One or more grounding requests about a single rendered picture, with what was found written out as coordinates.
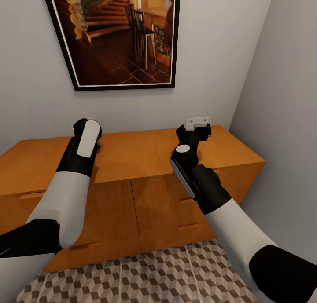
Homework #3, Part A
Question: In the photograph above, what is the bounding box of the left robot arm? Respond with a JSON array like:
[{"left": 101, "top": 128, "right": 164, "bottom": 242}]
[{"left": 0, "top": 117, "right": 102, "bottom": 303}]

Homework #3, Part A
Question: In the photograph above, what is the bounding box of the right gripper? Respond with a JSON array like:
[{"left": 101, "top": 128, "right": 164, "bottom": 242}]
[{"left": 176, "top": 124, "right": 211, "bottom": 144}]

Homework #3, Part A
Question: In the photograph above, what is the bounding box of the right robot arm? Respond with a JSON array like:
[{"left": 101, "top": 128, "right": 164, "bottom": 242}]
[{"left": 169, "top": 117, "right": 317, "bottom": 303}]

